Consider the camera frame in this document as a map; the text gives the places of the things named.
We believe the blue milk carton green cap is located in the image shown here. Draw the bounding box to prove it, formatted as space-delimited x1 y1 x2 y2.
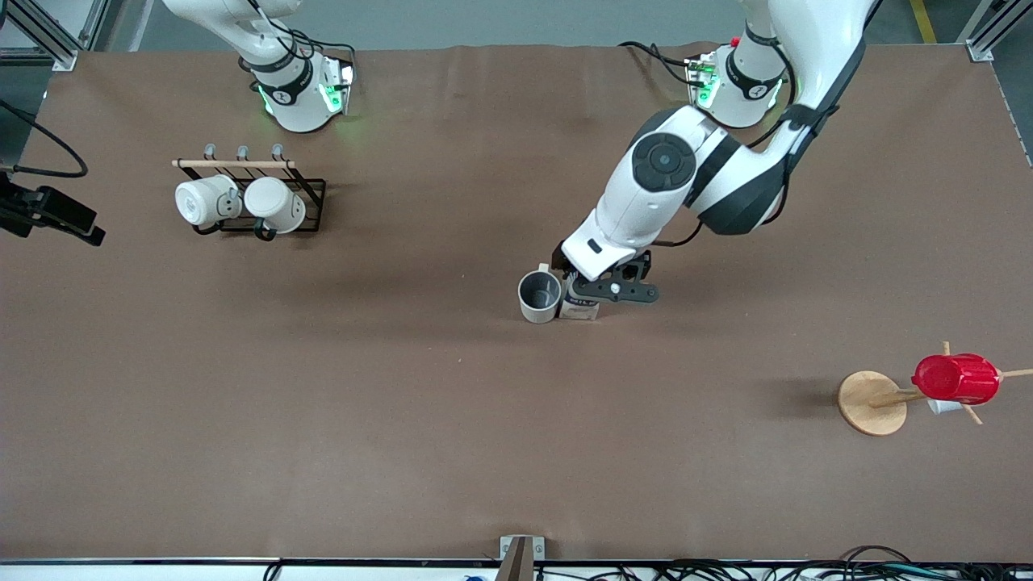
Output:
559 277 601 321

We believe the grey-inside white mug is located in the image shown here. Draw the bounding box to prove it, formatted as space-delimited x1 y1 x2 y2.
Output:
517 264 563 324

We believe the red plastic cup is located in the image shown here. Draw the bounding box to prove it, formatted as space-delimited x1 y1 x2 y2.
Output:
912 353 1003 406

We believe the white mug with face print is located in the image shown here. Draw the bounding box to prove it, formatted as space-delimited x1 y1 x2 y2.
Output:
175 174 242 236

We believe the wooden rack rod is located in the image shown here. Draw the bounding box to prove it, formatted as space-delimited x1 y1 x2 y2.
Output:
172 159 296 170

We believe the wooden mug tree stand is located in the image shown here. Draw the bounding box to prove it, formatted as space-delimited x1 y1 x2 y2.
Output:
837 341 1033 437

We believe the black looped cable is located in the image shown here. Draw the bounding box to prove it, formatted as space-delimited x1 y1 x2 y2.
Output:
0 98 89 179

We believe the aluminium frame post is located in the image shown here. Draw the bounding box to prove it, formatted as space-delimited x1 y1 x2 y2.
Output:
0 0 107 73
959 0 1033 64

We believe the plain white mug black handle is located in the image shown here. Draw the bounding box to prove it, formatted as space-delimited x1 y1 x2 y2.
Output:
244 177 307 241

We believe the black arm base cable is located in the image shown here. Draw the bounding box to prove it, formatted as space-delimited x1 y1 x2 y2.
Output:
618 40 700 88

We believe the black wire mug rack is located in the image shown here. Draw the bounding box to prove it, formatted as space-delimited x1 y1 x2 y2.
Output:
190 165 328 237

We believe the metal table edge bracket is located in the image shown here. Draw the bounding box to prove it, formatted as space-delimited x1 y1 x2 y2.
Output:
494 535 546 581

